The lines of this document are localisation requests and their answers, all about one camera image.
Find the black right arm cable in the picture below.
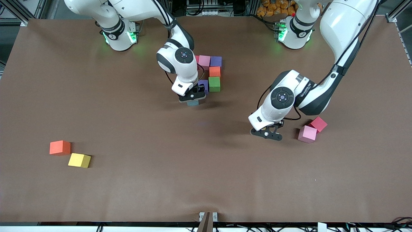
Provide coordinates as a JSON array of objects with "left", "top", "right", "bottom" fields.
[{"left": 154, "top": 0, "right": 208, "bottom": 87}]

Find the white electronics box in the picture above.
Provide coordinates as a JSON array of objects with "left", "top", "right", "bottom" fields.
[{"left": 186, "top": 0, "right": 222, "bottom": 16}]

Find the bag of orange items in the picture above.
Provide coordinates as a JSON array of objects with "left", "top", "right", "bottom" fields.
[{"left": 257, "top": 0, "right": 296, "bottom": 17}]

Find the mauve pink foam block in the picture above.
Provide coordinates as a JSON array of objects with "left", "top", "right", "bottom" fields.
[{"left": 198, "top": 55, "right": 211, "bottom": 70}]

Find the yellow foam block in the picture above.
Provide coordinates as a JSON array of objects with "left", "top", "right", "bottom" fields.
[{"left": 68, "top": 153, "right": 91, "bottom": 169}]

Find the large table cover sheet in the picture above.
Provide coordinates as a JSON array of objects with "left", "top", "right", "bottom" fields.
[{"left": 0, "top": 16, "right": 412, "bottom": 223}]

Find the aluminium frame rail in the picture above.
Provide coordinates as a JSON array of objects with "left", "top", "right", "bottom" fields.
[{"left": 0, "top": 0, "right": 49, "bottom": 27}]

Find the metal edge bracket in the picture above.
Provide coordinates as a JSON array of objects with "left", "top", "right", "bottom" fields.
[{"left": 197, "top": 212, "right": 218, "bottom": 232}]

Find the green foam block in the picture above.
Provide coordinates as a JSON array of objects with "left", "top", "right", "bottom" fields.
[{"left": 208, "top": 77, "right": 221, "bottom": 92}]

